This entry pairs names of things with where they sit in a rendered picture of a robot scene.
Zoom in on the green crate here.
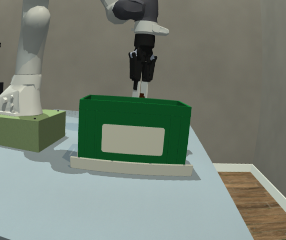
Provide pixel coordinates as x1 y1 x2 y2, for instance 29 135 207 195
78 95 192 165

